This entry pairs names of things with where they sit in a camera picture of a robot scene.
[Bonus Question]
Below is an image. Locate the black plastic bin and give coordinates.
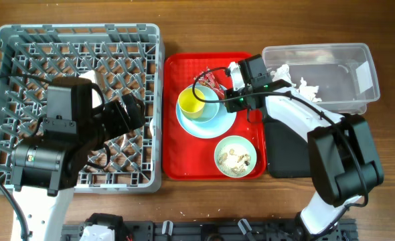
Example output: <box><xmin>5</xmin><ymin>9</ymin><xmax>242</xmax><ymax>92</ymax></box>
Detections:
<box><xmin>264</xmin><ymin>117</ymin><xmax>311</xmax><ymax>178</ymax></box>

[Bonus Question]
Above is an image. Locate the yellow plastic cup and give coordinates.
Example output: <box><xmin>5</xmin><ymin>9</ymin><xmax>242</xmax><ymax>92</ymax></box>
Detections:
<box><xmin>178</xmin><ymin>88</ymin><xmax>205</xmax><ymax>119</ymax></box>

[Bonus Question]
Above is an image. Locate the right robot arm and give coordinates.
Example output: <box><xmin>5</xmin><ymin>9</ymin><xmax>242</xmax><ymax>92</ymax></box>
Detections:
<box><xmin>224</xmin><ymin>80</ymin><xmax>384</xmax><ymax>240</ymax></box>

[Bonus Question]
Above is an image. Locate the white tissue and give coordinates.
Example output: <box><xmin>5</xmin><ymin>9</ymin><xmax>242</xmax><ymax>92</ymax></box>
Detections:
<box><xmin>298</xmin><ymin>78</ymin><xmax>322</xmax><ymax>102</ymax></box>
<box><xmin>270</xmin><ymin>64</ymin><xmax>297</xmax><ymax>87</ymax></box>

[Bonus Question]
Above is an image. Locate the red plastic tray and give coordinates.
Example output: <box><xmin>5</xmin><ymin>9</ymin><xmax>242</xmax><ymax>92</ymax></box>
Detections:
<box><xmin>161</xmin><ymin>52</ymin><xmax>266</xmax><ymax>181</ymax></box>

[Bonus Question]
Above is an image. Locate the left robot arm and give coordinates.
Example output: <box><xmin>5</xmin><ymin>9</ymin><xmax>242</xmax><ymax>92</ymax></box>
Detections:
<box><xmin>11</xmin><ymin>77</ymin><xmax>145</xmax><ymax>240</ymax></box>

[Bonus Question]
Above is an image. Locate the rice and peanut shell waste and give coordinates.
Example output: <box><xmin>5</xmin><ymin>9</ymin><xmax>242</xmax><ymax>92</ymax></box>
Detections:
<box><xmin>217</xmin><ymin>144</ymin><xmax>251</xmax><ymax>176</ymax></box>

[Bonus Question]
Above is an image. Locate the light blue small bowl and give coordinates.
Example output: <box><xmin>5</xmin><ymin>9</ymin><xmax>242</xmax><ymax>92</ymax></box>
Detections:
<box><xmin>194</xmin><ymin>85</ymin><xmax>220</xmax><ymax>123</ymax></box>

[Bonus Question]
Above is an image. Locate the white plastic spoon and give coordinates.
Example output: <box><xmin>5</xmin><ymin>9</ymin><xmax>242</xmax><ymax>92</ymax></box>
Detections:
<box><xmin>149</xmin><ymin>118</ymin><xmax>154</xmax><ymax>137</ymax></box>

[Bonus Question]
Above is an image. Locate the red snack wrapper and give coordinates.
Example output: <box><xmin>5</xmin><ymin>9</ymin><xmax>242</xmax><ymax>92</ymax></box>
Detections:
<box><xmin>197</xmin><ymin>72</ymin><xmax>224</xmax><ymax>100</ymax></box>

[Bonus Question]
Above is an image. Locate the clear plastic bin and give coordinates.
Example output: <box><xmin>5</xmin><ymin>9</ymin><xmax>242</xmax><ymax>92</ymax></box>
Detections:
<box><xmin>262</xmin><ymin>43</ymin><xmax>380</xmax><ymax>114</ymax></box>

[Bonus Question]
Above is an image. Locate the light blue plate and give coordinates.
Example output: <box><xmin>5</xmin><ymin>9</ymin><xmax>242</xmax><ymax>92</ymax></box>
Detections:
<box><xmin>175</xmin><ymin>85</ymin><xmax>236</xmax><ymax>139</ymax></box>

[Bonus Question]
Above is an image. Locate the grey dishwasher rack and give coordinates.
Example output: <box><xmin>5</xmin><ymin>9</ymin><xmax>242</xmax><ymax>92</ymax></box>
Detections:
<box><xmin>0</xmin><ymin>23</ymin><xmax>165</xmax><ymax>194</ymax></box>

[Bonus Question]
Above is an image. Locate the mint green bowl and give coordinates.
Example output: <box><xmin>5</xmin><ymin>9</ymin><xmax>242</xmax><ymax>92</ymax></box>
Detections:
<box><xmin>214</xmin><ymin>135</ymin><xmax>257</xmax><ymax>178</ymax></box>

